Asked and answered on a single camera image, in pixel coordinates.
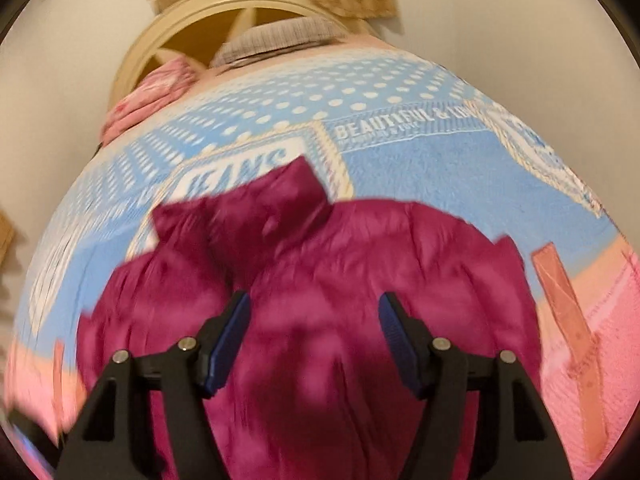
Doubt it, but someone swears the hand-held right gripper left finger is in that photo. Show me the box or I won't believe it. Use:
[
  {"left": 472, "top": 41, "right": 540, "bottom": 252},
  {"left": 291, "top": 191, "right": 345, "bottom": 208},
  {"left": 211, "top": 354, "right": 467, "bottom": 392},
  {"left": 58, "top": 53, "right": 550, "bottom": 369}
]
[{"left": 55, "top": 290, "right": 252, "bottom": 480}]

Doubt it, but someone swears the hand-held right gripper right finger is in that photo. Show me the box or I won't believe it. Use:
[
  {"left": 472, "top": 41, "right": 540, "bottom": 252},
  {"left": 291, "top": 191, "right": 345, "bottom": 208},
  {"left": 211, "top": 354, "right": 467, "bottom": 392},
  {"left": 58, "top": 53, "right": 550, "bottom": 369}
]
[{"left": 378, "top": 292, "right": 574, "bottom": 480}]

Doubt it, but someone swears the magenta down jacket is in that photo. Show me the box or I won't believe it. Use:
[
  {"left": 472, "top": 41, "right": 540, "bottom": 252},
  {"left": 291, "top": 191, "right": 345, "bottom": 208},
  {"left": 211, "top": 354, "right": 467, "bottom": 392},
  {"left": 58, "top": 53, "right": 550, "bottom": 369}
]
[{"left": 77, "top": 156, "right": 544, "bottom": 480}]

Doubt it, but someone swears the blue and pink printed blanket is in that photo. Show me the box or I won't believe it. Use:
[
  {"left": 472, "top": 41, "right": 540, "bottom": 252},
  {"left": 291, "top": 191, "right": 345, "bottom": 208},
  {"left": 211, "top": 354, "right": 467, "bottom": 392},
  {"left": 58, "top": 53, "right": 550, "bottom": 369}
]
[{"left": 0, "top": 42, "right": 640, "bottom": 480}]

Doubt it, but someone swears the folded pink quilt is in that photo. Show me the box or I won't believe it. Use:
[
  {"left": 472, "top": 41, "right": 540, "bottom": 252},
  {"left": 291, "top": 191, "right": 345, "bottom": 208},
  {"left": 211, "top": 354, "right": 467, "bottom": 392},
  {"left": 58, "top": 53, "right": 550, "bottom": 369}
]
[{"left": 101, "top": 57, "right": 201, "bottom": 144}]

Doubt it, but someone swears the striped pillow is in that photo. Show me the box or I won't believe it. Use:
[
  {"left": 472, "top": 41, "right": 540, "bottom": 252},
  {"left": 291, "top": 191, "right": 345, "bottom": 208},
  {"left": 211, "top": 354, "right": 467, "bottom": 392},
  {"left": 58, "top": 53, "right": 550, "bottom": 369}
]
[{"left": 210, "top": 15, "right": 347, "bottom": 68}]

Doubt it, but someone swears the cream wooden headboard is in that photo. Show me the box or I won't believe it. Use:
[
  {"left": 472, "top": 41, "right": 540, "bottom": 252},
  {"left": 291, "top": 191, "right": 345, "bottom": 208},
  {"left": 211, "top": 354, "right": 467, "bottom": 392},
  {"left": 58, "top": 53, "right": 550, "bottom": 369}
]
[{"left": 114, "top": 0, "right": 346, "bottom": 107}]

